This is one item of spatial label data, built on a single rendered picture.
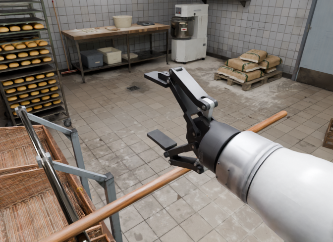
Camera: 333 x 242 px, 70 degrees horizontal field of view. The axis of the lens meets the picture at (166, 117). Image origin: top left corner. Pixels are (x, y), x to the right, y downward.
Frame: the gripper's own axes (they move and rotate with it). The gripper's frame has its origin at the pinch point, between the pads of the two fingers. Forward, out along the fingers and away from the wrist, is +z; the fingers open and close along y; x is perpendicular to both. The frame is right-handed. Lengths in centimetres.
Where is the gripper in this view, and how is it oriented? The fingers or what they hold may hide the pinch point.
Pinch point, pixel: (154, 107)
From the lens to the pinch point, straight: 49.4
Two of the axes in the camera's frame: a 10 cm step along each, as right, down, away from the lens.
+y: 0.0, 8.8, 4.8
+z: -6.1, -3.8, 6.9
